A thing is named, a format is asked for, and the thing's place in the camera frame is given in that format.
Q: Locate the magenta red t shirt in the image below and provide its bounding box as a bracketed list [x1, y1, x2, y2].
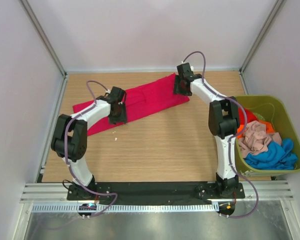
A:
[73, 74, 189, 136]

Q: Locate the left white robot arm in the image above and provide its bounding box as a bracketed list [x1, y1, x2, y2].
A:
[51, 97, 127, 200]

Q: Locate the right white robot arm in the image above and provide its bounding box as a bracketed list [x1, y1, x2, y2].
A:
[173, 74, 240, 198]

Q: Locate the orange t shirt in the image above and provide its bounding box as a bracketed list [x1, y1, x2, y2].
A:
[237, 120, 275, 139]

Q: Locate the red t shirt in bin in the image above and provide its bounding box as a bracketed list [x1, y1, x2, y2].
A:
[238, 108, 258, 125]

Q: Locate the beige pink t shirt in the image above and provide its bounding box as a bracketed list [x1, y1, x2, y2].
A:
[238, 130, 282, 158]

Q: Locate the olive green plastic bin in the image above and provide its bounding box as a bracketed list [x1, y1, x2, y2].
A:
[235, 95, 300, 177]

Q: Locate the blue t shirt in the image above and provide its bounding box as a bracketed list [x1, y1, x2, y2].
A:
[244, 138, 298, 171]

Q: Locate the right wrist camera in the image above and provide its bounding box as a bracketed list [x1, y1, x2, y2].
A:
[176, 62, 194, 79]

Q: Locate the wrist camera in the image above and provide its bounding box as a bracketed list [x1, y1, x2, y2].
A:
[104, 86, 127, 104]
[176, 62, 194, 79]

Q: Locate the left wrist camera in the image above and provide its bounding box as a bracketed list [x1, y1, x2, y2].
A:
[104, 86, 127, 104]

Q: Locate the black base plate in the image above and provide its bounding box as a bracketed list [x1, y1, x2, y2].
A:
[67, 181, 245, 205]

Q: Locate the white slotted cable duct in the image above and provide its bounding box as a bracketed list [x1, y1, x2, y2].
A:
[31, 202, 219, 213]

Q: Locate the aluminium frame rail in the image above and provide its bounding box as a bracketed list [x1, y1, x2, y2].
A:
[20, 180, 294, 203]

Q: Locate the right aluminium corner post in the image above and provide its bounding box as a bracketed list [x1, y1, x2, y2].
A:
[238, 0, 287, 76]

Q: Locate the aluminium corner post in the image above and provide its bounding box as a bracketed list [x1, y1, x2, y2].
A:
[238, 0, 287, 76]
[19, 0, 68, 79]

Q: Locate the left aluminium corner post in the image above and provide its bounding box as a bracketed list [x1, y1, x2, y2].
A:
[19, 0, 68, 79]

